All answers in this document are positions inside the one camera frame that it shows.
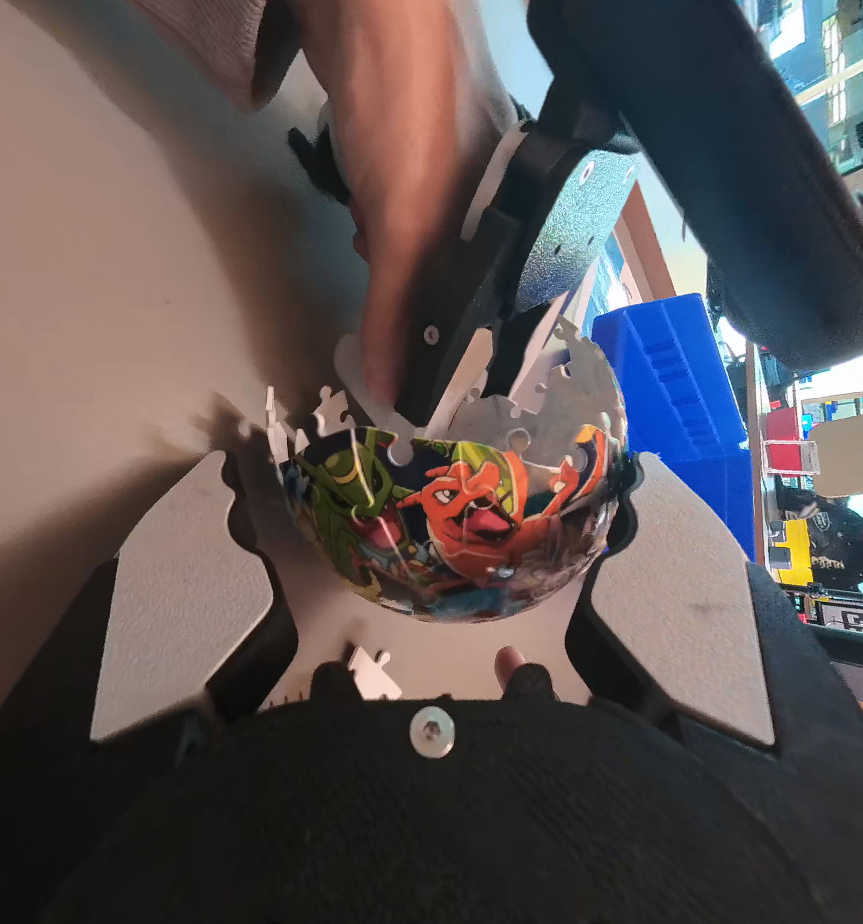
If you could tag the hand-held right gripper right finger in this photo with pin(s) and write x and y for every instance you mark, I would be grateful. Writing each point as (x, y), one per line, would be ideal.
(677, 621)

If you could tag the colourful puzzle ball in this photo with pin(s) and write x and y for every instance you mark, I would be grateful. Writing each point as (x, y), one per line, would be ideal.
(460, 520)

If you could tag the blue plastic bin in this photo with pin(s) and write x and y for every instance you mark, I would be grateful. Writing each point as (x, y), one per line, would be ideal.
(677, 404)

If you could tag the person's left hand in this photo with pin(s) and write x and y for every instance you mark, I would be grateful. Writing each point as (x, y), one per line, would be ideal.
(410, 144)

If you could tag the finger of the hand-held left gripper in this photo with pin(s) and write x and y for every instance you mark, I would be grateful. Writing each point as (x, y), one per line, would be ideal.
(540, 339)
(464, 375)

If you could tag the storage shelving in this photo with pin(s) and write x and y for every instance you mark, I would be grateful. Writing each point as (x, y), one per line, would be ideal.
(835, 72)

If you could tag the grey puzzle piece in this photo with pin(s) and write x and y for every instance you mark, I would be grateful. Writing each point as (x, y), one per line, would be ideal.
(374, 675)

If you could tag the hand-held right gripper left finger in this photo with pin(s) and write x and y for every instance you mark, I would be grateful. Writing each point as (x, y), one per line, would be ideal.
(179, 613)

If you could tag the black bar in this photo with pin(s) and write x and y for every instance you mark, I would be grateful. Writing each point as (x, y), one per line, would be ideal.
(857, 653)

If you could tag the beige and black panel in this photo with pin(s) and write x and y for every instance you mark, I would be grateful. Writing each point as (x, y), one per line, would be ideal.
(857, 455)

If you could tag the red box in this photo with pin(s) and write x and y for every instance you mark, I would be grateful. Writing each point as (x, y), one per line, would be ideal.
(789, 444)

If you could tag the yellow object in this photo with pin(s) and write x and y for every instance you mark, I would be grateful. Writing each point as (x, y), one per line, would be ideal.
(792, 559)

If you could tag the brown wooden board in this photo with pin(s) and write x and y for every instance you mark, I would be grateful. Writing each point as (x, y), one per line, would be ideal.
(648, 245)

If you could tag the person's right hand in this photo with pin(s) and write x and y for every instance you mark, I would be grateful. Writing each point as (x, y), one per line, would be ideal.
(511, 668)

